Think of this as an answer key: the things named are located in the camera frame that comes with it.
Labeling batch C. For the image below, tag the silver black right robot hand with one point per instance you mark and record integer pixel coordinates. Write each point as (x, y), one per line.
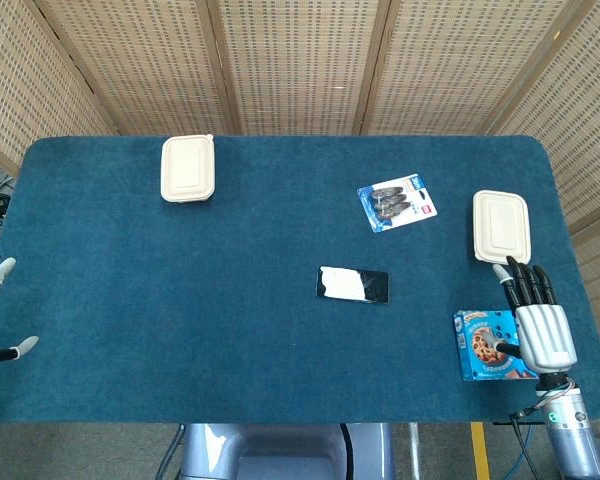
(545, 332)

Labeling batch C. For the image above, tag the smartphone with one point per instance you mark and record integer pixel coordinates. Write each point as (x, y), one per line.
(352, 284)

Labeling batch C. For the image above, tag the blue cookie box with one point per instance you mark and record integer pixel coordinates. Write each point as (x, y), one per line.
(472, 360)

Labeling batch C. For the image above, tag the beige lidded lunch box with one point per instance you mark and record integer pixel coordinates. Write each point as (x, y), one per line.
(502, 225)
(187, 167)

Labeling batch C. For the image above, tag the yellow floor tape strip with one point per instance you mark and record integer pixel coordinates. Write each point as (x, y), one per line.
(480, 452)

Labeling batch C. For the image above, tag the blue carpet table mat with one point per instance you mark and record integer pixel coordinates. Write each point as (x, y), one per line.
(180, 300)

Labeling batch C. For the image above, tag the blister pack of black clips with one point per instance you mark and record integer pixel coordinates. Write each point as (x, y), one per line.
(395, 202)

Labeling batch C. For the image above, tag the woven bamboo screen panel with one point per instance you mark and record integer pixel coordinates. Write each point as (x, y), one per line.
(590, 125)
(25, 75)
(140, 65)
(300, 65)
(460, 65)

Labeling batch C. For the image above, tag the blue-grey robot torso base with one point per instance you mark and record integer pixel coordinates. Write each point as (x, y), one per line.
(280, 452)

